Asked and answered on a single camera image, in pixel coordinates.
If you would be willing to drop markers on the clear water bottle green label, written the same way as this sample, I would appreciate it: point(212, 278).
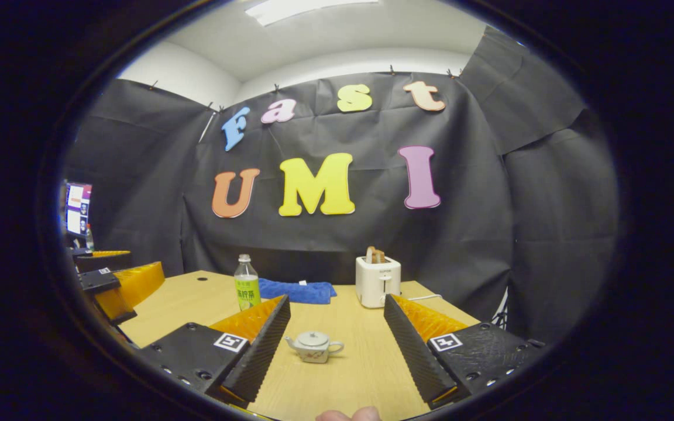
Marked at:
point(247, 286)

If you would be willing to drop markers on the ceiling light panel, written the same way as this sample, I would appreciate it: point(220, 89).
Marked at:
point(308, 9)

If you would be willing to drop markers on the black backdrop cloth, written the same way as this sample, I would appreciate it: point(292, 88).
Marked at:
point(372, 240)

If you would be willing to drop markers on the toast slice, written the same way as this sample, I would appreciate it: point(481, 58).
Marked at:
point(375, 255)

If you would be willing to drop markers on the white toaster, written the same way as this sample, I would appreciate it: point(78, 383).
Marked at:
point(377, 283)

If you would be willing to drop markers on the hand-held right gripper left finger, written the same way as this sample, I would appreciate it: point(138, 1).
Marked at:
point(261, 351)

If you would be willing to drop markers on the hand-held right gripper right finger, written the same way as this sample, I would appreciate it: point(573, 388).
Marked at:
point(413, 351)

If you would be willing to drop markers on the computer monitor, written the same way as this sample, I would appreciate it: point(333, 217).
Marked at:
point(78, 207)

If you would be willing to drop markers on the small clear bottle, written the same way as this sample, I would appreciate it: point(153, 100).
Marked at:
point(89, 240)

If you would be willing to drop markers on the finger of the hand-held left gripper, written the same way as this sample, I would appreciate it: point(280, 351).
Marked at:
point(106, 261)
point(103, 280)

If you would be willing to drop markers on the blue towel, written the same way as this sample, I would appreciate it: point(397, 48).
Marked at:
point(308, 290)

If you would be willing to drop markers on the tripod legs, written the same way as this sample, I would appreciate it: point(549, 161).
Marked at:
point(501, 307)

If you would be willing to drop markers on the white ceramic teacup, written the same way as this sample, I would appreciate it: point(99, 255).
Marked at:
point(313, 354)

